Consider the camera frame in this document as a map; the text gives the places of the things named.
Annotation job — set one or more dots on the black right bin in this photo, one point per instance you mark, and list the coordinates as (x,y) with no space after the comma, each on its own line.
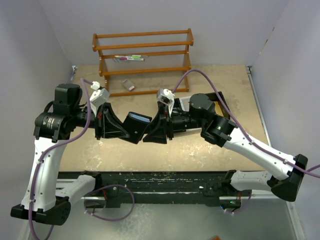
(213,97)

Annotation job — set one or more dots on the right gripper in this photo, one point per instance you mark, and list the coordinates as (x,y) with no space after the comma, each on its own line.
(157,132)

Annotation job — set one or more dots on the white middle bin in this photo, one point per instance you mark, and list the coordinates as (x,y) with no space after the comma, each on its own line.
(185,103)

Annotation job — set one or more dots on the small grey box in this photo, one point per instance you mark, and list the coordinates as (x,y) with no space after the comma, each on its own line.
(128,85)

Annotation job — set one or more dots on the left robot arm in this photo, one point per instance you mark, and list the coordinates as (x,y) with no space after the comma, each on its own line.
(63,121)

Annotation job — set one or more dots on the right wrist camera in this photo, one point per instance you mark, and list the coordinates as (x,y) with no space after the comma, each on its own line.
(166,97)

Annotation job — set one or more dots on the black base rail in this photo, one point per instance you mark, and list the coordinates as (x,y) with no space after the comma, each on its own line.
(209,188)

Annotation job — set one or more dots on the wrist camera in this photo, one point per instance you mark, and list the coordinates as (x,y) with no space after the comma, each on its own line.
(166,97)
(99,96)

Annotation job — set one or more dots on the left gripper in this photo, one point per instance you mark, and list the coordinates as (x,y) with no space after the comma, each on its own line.
(107,124)

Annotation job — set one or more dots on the wooden block in bin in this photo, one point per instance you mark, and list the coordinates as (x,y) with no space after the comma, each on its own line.
(219,109)

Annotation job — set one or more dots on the coloured pens on rack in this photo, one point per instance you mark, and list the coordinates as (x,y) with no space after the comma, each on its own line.
(129,58)

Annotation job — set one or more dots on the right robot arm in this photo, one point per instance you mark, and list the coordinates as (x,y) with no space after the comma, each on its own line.
(282,174)

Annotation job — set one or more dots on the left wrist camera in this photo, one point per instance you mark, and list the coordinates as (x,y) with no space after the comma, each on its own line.
(99,96)

